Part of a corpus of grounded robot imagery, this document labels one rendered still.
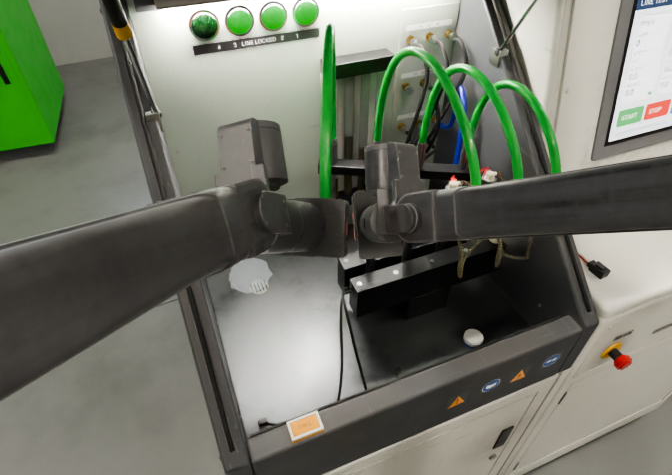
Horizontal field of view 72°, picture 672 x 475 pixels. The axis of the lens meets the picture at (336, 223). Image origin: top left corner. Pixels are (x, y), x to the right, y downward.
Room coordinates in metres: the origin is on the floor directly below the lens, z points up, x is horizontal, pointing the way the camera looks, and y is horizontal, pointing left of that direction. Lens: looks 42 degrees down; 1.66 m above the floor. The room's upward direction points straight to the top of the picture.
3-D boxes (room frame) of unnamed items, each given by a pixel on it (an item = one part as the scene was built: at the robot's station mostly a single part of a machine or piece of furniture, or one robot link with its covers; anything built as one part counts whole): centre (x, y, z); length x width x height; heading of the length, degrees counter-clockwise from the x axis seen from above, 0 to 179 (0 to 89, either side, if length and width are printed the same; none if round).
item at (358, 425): (0.40, -0.16, 0.87); 0.62 x 0.04 x 0.16; 112
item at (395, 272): (0.66, -0.18, 0.91); 0.34 x 0.10 x 0.15; 112
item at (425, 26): (0.95, -0.19, 1.20); 0.13 x 0.03 x 0.31; 112
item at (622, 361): (0.52, -0.59, 0.80); 0.05 x 0.04 x 0.05; 112
